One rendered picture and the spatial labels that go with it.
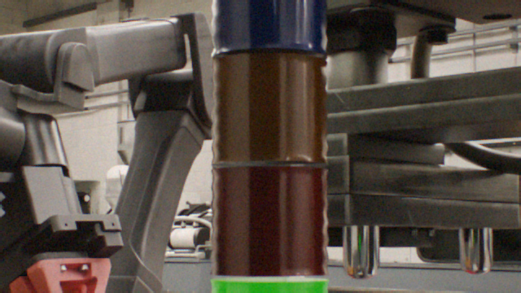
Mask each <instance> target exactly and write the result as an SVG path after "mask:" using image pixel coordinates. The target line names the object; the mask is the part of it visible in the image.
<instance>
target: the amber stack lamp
mask: <svg viewBox="0 0 521 293"><path fill-rule="evenodd" d="M327 64H328V62H327V61H326V60H324V59H321V58H318V57H314V56H309V55H297V54H282V53H259V54H245V55H231V56H226V57H222V58H219V59H214V60H213V61H212V62H211V65H212V70H213V72H212V79H211V82H212V87H213V89H212V95H211V99H212V112H211V116H212V129H211V134H212V145H211V151H212V163H211V166H213V167H219V168H227V167H243V166H298V167H313V168H320V167H326V166H328V162H327V158H326V155H327V151H328V145H327V141H326V137H327V134H328V128H327V124H326V119H327V116H328V111H327V108H326V101H327V98H328V94H327V92H326V85H327V82H328V79H327V74H326V67H327Z"/></svg>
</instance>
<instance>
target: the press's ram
mask: <svg viewBox="0 0 521 293"><path fill-rule="evenodd" d="M326 37H327V44H326V54H327V57H328V59H327V62H328V64H327V67H326V74H327V79H328V82H327V85H326V88H327V91H326V92H327V94H328V98H327V101H326V108H327V111H328V116H327V119H326V124H327V128H328V134H327V137H326V141H327V145H328V151H327V155H326V158H327V162H328V166H326V167H320V168H326V169H328V174H327V177H326V180H327V184H328V187H329V188H328V191H327V195H326V197H327V200H328V204H329V206H328V209H327V213H326V214H327V217H328V221H329V223H328V227H327V234H328V238H329V241H328V244H327V246H328V247H342V248H343V265H344V270H345V273H346V274H347V275H348V276H349V277H351V278H354V279H360V280H364V279H369V278H372V277H373V276H375V275H376V274H377V273H378V271H379V249H380V248H429V247H435V246H436V230H458V229H459V262H460V265H461V267H462V269H463V270H464V271H466V272H468V273H470V274H475V275H477V274H483V273H487V272H488V271H489V270H490V269H491V267H492V263H493V241H492V229H519V228H520V207H519V176H515V175H510V174H506V173H505V172H504V171H501V170H492V169H484V168H468V167H459V166H452V165H444V146H443V145H438V144H437V143H448V142H471V141H483V140H494V139H507V138H521V65H519V66H512V67H506V68H498V69H492V70H485V71H478V72H464V73H458V74H451V75H443V76H437V77H424V78H417V79H410V80H403V81H397V82H390V83H388V60H389V59H390V58H392V56H393V55H394V53H395V51H396V48H397V30H396V27H394V26H392V25H386V24H381V25H380V26H378V27H377V28H363V27H359V26H358V22H353V23H346V24H332V25H327V27H326Z"/></svg>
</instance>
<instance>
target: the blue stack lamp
mask: <svg viewBox="0 0 521 293"><path fill-rule="evenodd" d="M326 11H327V4H326V0H213V1H212V14H213V18H212V23H211V25H212V31H213V35H212V40H211V42H212V48H213V51H212V57H211V59H212V60H214V59H219V58H222V57H226V56H231V55H245V54H259V53H282V54H297V55H309V56H314V57H318V58H321V59H324V60H327V59H328V57H327V54H326V44H327V37H326V27H327V21H326Z"/></svg>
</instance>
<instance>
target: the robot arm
mask: <svg viewBox="0 0 521 293"><path fill-rule="evenodd" d="M184 35H187V38H188V40H189V47H190V61H192V68H193V69H186V70H180V69H183V68H184V67H185V66H186V42H185V37H184ZM211 40H212V33H211V30H210V27H209V24H208V20H207V17H206V15H205V14H204V13H203V12H202V11H198V12H190V13H181V14H174V15H171V16H170V18H163V19H156V20H152V19H151V18H150V17H142V18H135V19H127V20H120V23H119V24H106V25H99V26H92V27H84V28H69V29H60V30H52V31H44V32H36V33H21V34H14V35H6V36H0V293H161V291H162V288H163V283H162V275H163V266H164V256H165V252H166V247H167V245H168V243H169V238H170V234H171V232H172V228H173V223H174V220H175V216H176V214H177V209H178V205H179V203H180V198H181V196H182V191H183V188H184V185H185V183H186V179H187V175H188V173H189V171H190V170H191V168H192V166H193V163H194V162H195V159H196V157H197V156H198V155H199V153H200V152H201V150H202V147H203V144H204V141H208V140H212V134H211V129H212V116H211V112H212V99H211V95H212V89H213V87H212V82H211V79H212V72H213V70H212V65H211V62H212V59H211V57H212V51H213V48H212V42H211ZM126 80H127V81H128V87H129V100H130V106H131V111H132V114H133V117H134V119H135V121H136V122H135V125H134V146H133V150H132V155H131V159H130V162H129V167H128V170H127V173H126V175H125V180H124V184H123V186H122V189H121V192H120V195H119V196H118V199H117V202H116V206H115V210H114V213H113V214H82V210H81V205H80V202H79V199H78V195H77V193H76V189H75V186H74V183H73V179H72V174H71V170H70V167H69V164H68V158H67V156H66V152H65V148H64V145H63V139H62V136H61V133H60V130H59V124H57V120H56V119H55V118H54V117H53V116H51V115H48V114H59V113H73V112H83V111H84V109H85V95H86V94H90V93H93V92H94V88H97V87H99V86H100V85H106V84H110V83H114V82H118V81H126Z"/></svg>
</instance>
